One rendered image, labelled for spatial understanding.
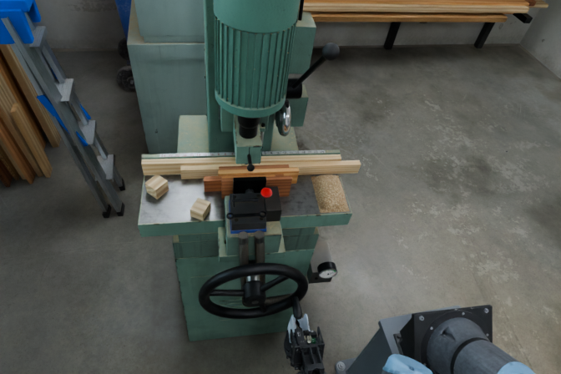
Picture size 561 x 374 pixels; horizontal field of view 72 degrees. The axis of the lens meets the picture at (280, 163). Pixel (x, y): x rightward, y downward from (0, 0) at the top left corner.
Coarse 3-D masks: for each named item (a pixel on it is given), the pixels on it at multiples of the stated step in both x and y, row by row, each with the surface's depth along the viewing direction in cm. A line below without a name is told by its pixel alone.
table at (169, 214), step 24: (144, 192) 110; (168, 192) 111; (192, 192) 112; (216, 192) 113; (312, 192) 117; (144, 216) 104; (168, 216) 105; (216, 216) 107; (288, 216) 110; (312, 216) 111; (336, 216) 113
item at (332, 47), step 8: (328, 48) 76; (336, 48) 76; (328, 56) 76; (336, 56) 76; (320, 64) 85; (312, 72) 92; (288, 80) 112; (296, 80) 112; (304, 80) 101; (288, 88) 111; (296, 88) 112; (288, 96) 113; (296, 96) 113
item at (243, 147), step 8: (240, 136) 105; (256, 136) 106; (240, 144) 103; (248, 144) 103; (256, 144) 104; (240, 152) 104; (248, 152) 105; (256, 152) 105; (240, 160) 107; (256, 160) 107
